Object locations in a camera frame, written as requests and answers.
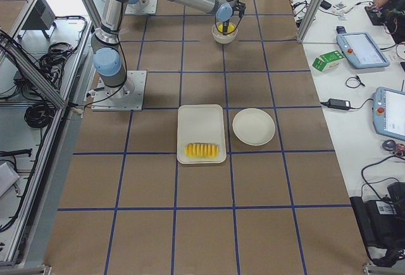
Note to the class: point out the cream round plate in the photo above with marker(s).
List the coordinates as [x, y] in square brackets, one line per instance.
[253, 126]

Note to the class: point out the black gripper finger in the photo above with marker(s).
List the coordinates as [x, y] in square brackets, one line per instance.
[225, 25]

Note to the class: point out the far teach pendant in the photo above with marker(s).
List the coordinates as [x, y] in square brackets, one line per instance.
[361, 50]

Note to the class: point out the black power adapter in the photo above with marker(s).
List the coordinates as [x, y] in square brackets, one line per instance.
[339, 104]

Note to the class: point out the green white box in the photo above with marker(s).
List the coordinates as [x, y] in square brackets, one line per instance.
[328, 61]

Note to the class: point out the grey box under frame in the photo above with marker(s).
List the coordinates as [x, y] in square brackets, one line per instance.
[40, 18]

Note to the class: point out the near teach pendant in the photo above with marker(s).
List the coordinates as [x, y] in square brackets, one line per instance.
[388, 112]

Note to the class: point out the sliced bread loaf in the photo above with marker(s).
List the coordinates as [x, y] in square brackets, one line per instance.
[201, 150]

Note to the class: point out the white ceramic bowl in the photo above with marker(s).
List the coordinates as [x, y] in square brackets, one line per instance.
[222, 37]

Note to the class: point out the aluminium frame left rail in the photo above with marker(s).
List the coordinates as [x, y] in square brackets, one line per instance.
[27, 68]

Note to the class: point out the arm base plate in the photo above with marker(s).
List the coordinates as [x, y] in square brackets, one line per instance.
[141, 7]
[129, 98]

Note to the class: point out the yellow lemon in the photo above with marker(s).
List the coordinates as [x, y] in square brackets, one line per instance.
[231, 28]

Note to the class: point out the aluminium frame post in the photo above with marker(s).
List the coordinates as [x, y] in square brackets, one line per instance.
[308, 19]

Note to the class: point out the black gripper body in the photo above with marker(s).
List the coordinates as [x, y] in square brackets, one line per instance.
[226, 23]

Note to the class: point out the teach pendant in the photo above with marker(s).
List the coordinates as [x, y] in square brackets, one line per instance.
[361, 50]
[388, 112]

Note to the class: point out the white rectangular tray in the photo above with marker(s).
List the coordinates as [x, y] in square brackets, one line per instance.
[200, 124]

